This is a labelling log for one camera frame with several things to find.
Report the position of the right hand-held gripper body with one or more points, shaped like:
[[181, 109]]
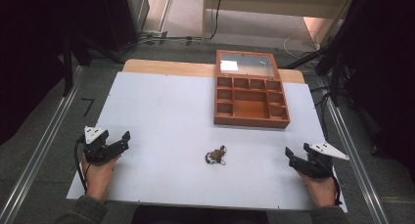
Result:
[[323, 165]]

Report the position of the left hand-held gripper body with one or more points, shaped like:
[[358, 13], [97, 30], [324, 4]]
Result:
[[96, 149]]

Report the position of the wooden compartment box with glass lid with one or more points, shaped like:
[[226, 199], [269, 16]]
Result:
[[251, 100]]

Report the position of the person's right hand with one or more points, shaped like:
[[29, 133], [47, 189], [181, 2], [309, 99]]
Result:
[[319, 191]]

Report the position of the person's left hand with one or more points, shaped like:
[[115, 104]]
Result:
[[98, 180]]

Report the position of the white board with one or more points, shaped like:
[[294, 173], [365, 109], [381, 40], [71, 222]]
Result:
[[163, 119]]

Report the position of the black tripod stand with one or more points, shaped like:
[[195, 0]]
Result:
[[326, 64]]

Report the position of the black metal stand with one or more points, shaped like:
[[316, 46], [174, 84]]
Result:
[[68, 67]]

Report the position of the person's lap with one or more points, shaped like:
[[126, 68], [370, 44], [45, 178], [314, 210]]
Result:
[[199, 215]]

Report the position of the black curtain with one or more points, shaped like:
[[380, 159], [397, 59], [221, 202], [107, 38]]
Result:
[[381, 70], [42, 38]]

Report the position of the aluminium floor rail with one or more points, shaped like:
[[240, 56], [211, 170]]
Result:
[[355, 155], [42, 142]]

